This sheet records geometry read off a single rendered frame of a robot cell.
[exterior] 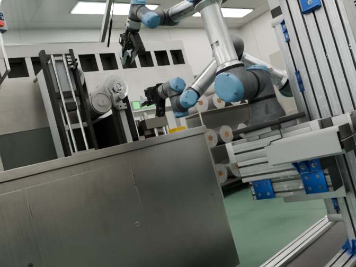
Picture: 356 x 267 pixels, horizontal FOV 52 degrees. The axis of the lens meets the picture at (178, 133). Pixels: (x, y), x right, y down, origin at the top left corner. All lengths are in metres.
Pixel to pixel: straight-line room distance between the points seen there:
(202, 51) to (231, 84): 5.13
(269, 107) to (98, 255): 0.96
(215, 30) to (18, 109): 1.28
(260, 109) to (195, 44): 5.03
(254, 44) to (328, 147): 5.99
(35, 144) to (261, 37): 5.45
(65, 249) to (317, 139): 1.07
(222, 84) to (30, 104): 1.26
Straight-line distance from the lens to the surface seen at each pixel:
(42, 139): 2.27
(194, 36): 6.51
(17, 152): 2.23
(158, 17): 1.83
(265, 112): 1.48
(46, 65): 1.89
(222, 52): 1.45
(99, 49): 2.59
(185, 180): 1.95
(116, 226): 1.73
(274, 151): 1.34
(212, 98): 5.66
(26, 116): 2.28
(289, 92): 2.07
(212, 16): 1.49
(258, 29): 7.12
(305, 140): 1.28
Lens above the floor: 0.79
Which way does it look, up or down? 3 degrees up
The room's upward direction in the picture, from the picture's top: 15 degrees counter-clockwise
